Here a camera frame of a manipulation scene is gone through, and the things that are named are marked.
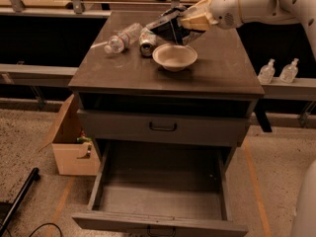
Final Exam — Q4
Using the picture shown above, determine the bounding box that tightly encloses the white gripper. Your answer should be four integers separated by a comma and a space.
180, 0, 243, 31

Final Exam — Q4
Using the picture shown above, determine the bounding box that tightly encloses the blue chip bag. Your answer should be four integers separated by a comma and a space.
146, 6, 204, 45

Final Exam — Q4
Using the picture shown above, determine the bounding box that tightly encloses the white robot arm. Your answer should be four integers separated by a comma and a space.
180, 0, 316, 55

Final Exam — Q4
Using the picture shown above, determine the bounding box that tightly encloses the white paper bowl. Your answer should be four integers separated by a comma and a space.
152, 43, 198, 72

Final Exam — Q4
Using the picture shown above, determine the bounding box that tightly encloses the crushed soda can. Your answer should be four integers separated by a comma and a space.
139, 28, 157, 57

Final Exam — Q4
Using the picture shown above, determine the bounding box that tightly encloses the clear plastic water bottle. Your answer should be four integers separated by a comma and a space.
105, 23, 142, 54

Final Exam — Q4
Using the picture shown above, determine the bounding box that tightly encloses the left sanitizer bottle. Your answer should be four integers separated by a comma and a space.
258, 58, 275, 84

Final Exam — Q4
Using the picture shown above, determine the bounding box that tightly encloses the sanitizer bottle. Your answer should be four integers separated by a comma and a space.
279, 58, 299, 83
258, 58, 275, 84

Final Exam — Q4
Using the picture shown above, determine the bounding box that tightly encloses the right sanitizer bottle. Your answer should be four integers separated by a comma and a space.
279, 58, 299, 83

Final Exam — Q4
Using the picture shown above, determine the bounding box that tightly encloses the grey drawer cabinet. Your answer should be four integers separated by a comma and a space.
68, 11, 266, 237

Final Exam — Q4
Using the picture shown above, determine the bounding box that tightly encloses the closed middle drawer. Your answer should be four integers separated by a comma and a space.
77, 110, 250, 147

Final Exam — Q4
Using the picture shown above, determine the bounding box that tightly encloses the green item in box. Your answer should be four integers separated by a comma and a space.
76, 134, 92, 144

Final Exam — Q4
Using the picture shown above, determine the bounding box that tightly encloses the open bottom drawer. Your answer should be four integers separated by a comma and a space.
72, 141, 248, 237

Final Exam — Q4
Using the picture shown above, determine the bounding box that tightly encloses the cardboard box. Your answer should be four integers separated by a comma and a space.
39, 95, 100, 176

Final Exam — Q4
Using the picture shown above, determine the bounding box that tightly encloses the black pole on floor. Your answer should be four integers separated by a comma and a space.
0, 168, 40, 237

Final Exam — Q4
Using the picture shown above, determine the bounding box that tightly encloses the black floor cable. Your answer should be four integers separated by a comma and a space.
27, 222, 64, 237

